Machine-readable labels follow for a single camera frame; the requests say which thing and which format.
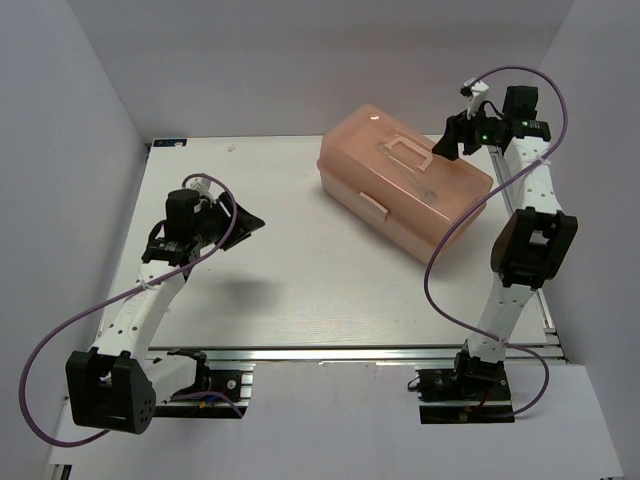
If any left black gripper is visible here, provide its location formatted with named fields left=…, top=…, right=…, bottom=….
left=191, top=191, right=266, bottom=251

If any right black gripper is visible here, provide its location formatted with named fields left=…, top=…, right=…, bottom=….
left=432, top=100, right=501, bottom=161

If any pink plastic toolbox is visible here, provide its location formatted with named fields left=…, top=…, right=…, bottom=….
left=317, top=105, right=493, bottom=263

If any silver ratchet wrench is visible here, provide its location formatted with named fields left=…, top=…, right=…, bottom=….
left=376, top=142, right=437, bottom=202

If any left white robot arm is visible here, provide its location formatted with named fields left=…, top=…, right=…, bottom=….
left=65, top=187, right=266, bottom=434

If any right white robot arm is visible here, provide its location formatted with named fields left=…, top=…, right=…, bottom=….
left=432, top=81, right=578, bottom=399

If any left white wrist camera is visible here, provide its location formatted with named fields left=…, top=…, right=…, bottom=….
left=186, top=177, right=215, bottom=203

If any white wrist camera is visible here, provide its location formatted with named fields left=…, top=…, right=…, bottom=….
left=460, top=78, right=489, bottom=120
left=186, top=177, right=215, bottom=203

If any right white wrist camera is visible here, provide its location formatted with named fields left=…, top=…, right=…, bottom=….
left=460, top=78, right=489, bottom=120

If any aluminium table rail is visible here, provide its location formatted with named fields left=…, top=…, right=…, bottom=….
left=149, top=344, right=566, bottom=364

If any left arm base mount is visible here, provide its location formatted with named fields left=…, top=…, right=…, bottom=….
left=144, top=348, right=254, bottom=420

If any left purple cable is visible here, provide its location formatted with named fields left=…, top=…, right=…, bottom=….
left=18, top=173, right=249, bottom=448

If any purple cable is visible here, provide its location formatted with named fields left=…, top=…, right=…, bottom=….
left=18, top=173, right=249, bottom=448
left=423, top=66, right=571, bottom=419

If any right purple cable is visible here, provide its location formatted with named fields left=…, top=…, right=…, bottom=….
left=423, top=66, right=571, bottom=419

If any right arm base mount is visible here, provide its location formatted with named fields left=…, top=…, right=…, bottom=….
left=407, top=368, right=515, bottom=425

